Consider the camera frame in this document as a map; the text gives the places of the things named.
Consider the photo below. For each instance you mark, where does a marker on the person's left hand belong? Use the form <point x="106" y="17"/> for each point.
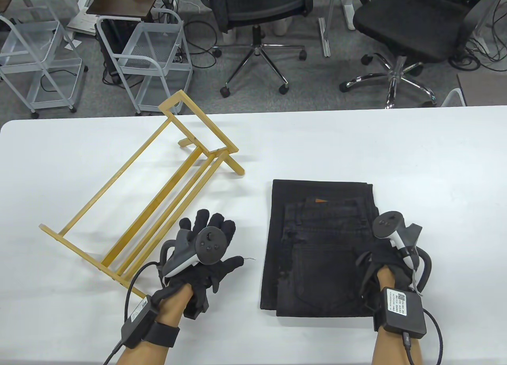
<point x="206" y="278"/>

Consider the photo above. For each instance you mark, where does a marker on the brown board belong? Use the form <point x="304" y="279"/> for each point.
<point x="483" y="90"/>

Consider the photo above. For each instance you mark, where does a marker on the white metal trolley cart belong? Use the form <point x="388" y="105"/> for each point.
<point x="154" y="44"/>
<point x="23" y="44"/>

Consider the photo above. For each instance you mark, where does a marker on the white plastic object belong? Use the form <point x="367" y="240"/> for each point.
<point x="455" y="97"/>

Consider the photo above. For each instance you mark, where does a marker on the white papers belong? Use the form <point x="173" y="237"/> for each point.
<point x="81" y="22"/>

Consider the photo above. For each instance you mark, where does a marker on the black wrist sensor box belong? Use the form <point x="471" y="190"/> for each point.
<point x="136" y="323"/>
<point x="404" y="313"/>

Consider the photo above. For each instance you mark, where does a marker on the black right wrist sensor box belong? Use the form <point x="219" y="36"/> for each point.
<point x="404" y="313"/>

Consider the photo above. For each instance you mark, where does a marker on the person's right forearm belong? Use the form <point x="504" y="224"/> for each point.
<point x="392" y="349"/>

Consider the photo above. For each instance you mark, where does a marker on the person's right hand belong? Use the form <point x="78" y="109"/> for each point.
<point x="382" y="258"/>

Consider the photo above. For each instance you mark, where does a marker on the grey white controller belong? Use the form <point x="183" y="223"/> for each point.
<point x="388" y="224"/>
<point x="210" y="244"/>

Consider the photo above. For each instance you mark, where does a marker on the person's left forearm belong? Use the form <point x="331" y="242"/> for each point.
<point x="170" y="305"/>

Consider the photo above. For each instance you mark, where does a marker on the white bucket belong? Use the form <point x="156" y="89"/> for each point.
<point x="282" y="26"/>

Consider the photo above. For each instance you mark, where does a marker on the white desk leg frame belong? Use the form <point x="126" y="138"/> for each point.
<point x="324" y="36"/>

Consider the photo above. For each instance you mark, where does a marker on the black left wrist sensor box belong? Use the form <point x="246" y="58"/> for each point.
<point x="136" y="323"/>

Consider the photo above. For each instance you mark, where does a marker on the black trousers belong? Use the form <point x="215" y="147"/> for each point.
<point x="317" y="262"/>

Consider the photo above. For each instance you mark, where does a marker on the black computer tower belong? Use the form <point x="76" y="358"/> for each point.
<point x="111" y="70"/>

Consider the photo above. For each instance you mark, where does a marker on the wooden book rack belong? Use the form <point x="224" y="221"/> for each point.
<point x="210" y="122"/>

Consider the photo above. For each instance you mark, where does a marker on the dark brown small desk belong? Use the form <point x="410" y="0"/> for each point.
<point x="119" y="4"/>

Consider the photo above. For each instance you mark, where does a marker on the black mesh office chair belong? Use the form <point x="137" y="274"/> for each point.
<point x="257" y="0"/>

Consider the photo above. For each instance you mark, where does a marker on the black padded office chair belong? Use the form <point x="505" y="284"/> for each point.
<point x="408" y="24"/>

